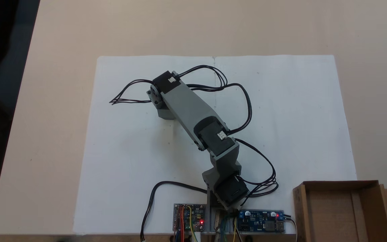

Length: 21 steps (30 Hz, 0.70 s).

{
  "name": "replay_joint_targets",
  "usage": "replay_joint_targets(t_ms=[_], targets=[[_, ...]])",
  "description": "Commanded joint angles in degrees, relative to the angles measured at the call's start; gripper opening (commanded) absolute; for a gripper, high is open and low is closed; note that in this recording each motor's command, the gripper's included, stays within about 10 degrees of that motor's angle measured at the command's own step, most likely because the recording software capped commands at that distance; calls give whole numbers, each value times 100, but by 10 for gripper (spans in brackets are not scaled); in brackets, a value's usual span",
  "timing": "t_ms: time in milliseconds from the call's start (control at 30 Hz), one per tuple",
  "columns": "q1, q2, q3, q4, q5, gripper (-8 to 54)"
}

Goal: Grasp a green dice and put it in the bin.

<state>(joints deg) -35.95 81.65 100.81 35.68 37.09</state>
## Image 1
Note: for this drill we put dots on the brown cardboard box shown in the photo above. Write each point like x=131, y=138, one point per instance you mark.
x=334, y=211

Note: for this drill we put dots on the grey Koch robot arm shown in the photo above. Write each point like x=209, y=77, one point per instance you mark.
x=186, y=104

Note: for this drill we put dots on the blue circuit board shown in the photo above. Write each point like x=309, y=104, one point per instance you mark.
x=260, y=222

